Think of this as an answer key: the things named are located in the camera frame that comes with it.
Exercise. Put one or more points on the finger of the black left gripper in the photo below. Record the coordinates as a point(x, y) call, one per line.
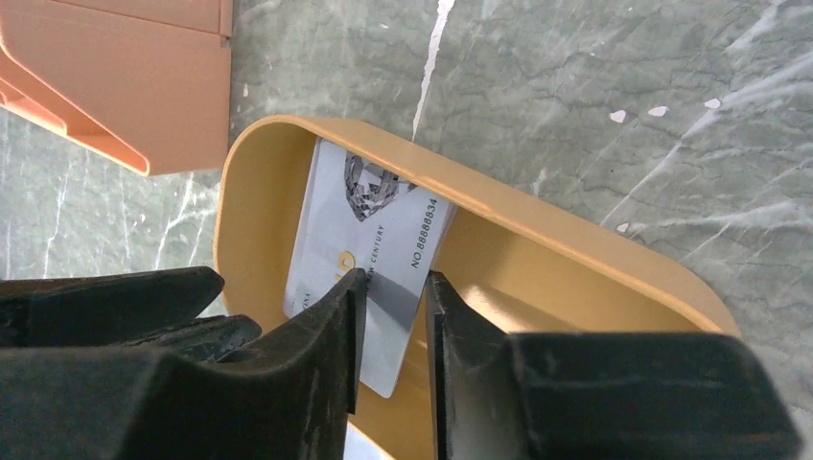
point(97, 311)
point(205, 339)

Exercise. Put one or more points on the yellow oval tray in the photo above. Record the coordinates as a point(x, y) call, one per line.
point(524, 265)

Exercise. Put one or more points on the credit cards stack in tray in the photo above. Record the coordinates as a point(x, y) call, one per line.
point(360, 447)

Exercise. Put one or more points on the orange plastic file organizer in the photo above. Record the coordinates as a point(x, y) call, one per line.
point(145, 84)

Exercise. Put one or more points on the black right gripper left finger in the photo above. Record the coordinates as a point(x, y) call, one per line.
point(286, 395)

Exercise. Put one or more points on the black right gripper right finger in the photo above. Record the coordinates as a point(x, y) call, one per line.
point(545, 395)

